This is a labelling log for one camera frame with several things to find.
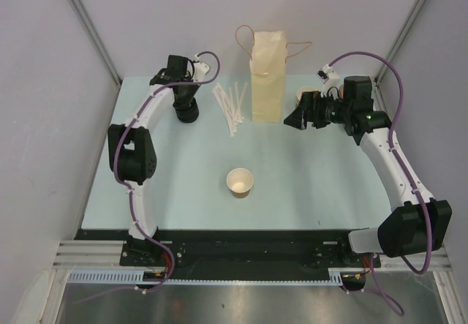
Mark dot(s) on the pile of white straws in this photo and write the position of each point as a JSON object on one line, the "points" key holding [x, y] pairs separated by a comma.
{"points": [[230, 102]]}

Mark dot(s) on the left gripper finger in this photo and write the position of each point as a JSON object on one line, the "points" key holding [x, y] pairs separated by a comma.
{"points": [[191, 104], [179, 104]]}

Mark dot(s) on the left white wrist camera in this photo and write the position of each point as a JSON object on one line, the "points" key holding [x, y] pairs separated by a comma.
{"points": [[201, 69]]}

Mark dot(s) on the white cable duct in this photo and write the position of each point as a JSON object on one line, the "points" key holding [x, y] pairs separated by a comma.
{"points": [[309, 277]]}

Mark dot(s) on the stack of black lids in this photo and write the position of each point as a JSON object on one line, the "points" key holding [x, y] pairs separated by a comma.
{"points": [[187, 116]]}

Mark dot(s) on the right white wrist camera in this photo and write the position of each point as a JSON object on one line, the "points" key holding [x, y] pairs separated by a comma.
{"points": [[329, 78]]}

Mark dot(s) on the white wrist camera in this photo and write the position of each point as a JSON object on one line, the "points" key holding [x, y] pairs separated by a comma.
{"points": [[329, 78], [201, 69]]}

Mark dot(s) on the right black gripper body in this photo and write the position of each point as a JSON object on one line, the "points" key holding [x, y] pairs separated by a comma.
{"points": [[330, 111]]}

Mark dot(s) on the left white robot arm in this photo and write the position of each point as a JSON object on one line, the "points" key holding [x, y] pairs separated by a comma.
{"points": [[132, 156]]}

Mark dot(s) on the stack of paper cups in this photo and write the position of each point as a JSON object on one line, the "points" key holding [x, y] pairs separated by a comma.
{"points": [[302, 90]]}

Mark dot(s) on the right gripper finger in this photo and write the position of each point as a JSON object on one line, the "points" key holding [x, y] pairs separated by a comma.
{"points": [[308, 100], [298, 119]]}

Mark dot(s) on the tan paper bag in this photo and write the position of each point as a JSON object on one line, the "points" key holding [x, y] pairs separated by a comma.
{"points": [[268, 63]]}

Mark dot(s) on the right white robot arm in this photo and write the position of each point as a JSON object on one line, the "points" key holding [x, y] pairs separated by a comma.
{"points": [[418, 221]]}

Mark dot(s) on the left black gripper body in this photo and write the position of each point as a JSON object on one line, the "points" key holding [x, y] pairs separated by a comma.
{"points": [[189, 91]]}

